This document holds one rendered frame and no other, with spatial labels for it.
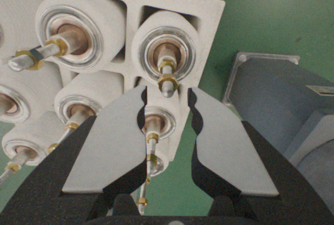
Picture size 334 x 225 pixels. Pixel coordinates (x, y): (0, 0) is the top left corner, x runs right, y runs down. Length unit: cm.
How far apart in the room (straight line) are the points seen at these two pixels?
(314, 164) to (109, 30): 34
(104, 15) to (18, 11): 11
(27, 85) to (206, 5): 30
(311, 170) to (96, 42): 35
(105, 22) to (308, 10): 50
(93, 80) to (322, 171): 37
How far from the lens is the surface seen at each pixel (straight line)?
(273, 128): 37
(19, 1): 30
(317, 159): 32
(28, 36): 30
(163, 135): 29
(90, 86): 27
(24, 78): 33
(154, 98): 25
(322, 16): 61
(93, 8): 22
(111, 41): 22
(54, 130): 40
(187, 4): 28
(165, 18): 21
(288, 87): 38
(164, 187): 97
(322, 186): 33
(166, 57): 18
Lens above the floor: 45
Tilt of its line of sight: 57 degrees down
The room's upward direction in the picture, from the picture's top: 179 degrees clockwise
